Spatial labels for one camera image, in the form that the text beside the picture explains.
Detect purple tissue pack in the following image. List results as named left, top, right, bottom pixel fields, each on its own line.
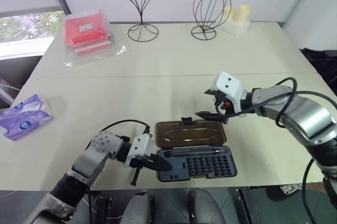
left=0, top=93, right=54, bottom=142

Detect clear plastic box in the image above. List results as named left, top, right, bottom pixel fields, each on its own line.
left=0, top=77, right=21, bottom=109

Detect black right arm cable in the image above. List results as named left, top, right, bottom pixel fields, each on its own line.
left=274, top=77, right=337, bottom=224

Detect tall black wire stand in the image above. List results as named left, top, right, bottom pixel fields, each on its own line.
left=117, top=0, right=160, bottom=43

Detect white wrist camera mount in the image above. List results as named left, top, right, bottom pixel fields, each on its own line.
left=125, top=133, right=155, bottom=168
left=211, top=71, right=249, bottom=117

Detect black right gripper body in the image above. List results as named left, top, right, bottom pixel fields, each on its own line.
left=212, top=91, right=235, bottom=118

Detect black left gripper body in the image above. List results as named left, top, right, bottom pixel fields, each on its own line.
left=129, top=154, right=151, bottom=169

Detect round black wire stand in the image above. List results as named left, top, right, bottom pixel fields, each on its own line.
left=190, top=0, right=233, bottom=41

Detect white box holder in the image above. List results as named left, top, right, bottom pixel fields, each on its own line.
left=220, top=18, right=251, bottom=37

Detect red packets in clear bag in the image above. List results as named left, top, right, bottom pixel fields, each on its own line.
left=64, top=8, right=127, bottom=69

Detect cream foam piece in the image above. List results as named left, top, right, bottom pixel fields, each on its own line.
left=236, top=4, right=253, bottom=22
left=223, top=6, right=239, bottom=22

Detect black metal frame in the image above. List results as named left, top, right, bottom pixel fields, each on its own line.
left=228, top=186, right=264, bottom=224

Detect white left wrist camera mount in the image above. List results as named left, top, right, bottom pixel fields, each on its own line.
left=125, top=133, right=155, bottom=168

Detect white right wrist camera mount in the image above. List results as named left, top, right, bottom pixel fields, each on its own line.
left=211, top=71, right=249, bottom=117

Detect dark pen screwdriver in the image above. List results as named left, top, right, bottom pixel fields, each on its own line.
left=163, top=149, right=230, bottom=157

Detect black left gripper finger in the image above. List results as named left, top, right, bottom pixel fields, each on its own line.
left=144, top=154, right=174, bottom=172
left=130, top=167, right=141, bottom=187

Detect black screwdriver bit case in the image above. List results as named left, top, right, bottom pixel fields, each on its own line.
left=155, top=116, right=239, bottom=182

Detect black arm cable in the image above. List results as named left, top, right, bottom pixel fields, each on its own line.
left=274, top=77, right=337, bottom=224
left=101, top=119, right=151, bottom=141

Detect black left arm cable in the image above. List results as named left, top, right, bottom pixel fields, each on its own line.
left=101, top=119, right=151, bottom=141

